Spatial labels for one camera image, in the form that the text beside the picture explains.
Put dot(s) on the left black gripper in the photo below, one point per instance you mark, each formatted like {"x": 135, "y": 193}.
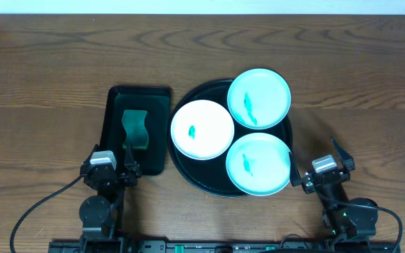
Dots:
{"x": 119, "y": 175}

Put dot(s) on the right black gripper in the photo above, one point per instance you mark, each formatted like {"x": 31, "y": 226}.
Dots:
{"x": 309, "y": 183}

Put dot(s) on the green sponge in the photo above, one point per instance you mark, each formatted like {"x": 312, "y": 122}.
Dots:
{"x": 133, "y": 122}

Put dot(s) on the mint green plate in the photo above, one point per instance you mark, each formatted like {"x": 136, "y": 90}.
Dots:
{"x": 259, "y": 99}
{"x": 259, "y": 164}

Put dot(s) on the white plate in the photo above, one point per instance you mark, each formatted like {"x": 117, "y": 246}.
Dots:
{"x": 202, "y": 129}

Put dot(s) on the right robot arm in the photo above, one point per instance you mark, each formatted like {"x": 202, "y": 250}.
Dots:
{"x": 351, "y": 220}

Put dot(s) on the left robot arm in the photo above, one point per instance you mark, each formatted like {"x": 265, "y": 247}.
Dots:
{"x": 102, "y": 214}

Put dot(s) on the rectangular black tray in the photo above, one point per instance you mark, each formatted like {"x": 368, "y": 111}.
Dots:
{"x": 154, "y": 100}

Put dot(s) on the round black tray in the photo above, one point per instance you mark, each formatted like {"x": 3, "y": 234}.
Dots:
{"x": 211, "y": 175}

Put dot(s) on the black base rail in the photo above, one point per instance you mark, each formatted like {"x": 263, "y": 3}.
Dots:
{"x": 158, "y": 246}

